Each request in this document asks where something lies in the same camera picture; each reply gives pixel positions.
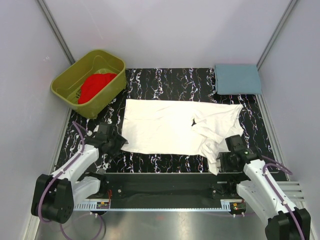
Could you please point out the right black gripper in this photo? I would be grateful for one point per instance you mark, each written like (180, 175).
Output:
(224, 167)

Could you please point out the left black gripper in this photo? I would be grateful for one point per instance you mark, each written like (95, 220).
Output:
(120, 142)

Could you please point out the white printed t shirt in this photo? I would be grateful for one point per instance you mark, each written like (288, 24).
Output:
(180, 128)

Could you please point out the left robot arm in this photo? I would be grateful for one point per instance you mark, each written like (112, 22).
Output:
(56, 194)

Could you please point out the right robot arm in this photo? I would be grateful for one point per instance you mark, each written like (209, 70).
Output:
(283, 220)

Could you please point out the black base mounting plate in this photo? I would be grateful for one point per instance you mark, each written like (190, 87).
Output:
(125, 186)

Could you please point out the red t shirt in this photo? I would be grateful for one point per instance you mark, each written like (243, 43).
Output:
(95, 86)

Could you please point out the olive green plastic basket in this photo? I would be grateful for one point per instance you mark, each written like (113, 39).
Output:
(69, 85)

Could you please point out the folded blue t shirt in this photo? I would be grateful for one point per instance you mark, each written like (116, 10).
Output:
(237, 79)

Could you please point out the black marble pattern mat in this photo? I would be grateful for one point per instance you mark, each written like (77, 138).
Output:
(173, 84)

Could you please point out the slotted grey cable duct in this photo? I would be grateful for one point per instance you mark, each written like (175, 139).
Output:
(117, 206)

